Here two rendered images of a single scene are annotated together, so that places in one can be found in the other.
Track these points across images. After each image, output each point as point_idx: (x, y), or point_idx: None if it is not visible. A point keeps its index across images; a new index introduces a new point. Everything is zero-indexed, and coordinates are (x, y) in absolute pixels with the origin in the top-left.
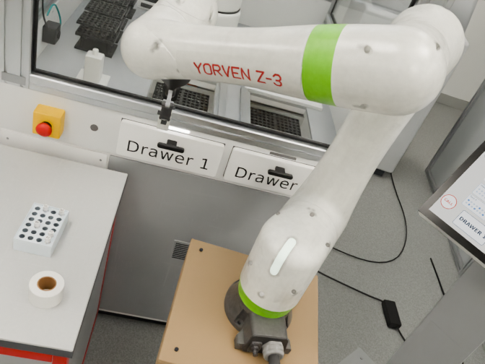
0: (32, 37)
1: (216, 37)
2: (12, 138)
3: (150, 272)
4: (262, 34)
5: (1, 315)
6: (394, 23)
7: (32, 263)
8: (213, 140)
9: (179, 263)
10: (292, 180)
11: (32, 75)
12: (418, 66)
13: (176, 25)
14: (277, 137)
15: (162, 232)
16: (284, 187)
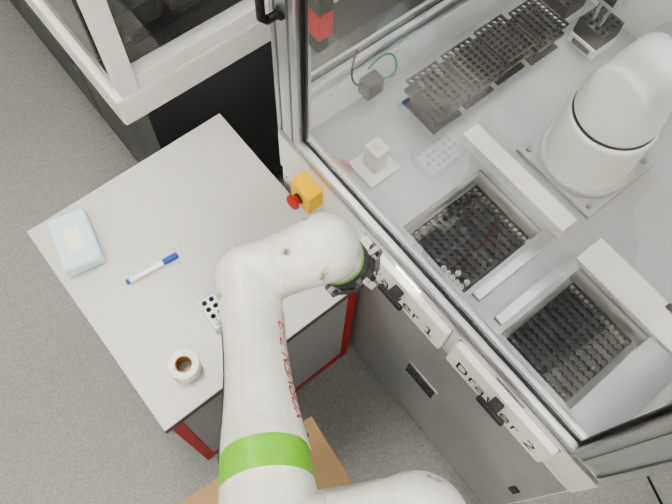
0: (301, 116)
1: (231, 345)
2: (289, 179)
3: (389, 362)
4: (238, 387)
5: (145, 364)
6: (342, 495)
7: (200, 331)
8: (441, 318)
9: (412, 379)
10: (513, 423)
11: (299, 146)
12: None
13: (238, 292)
14: (505, 372)
15: (398, 344)
16: (504, 420)
